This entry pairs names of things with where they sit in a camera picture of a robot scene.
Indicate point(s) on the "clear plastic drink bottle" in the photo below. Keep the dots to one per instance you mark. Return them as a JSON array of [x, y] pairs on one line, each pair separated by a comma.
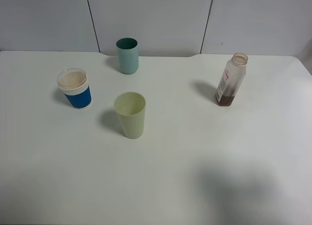
[[231, 80]]

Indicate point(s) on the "pale green plastic cup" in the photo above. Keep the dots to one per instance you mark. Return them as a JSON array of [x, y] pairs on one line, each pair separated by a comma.
[[130, 110]]

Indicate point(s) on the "teal plastic cup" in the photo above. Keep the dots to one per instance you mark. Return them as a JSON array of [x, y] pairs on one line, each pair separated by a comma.
[[127, 49]]

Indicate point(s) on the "blue sleeved paper cup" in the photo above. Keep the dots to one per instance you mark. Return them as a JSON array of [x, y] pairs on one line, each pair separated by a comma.
[[74, 85]]

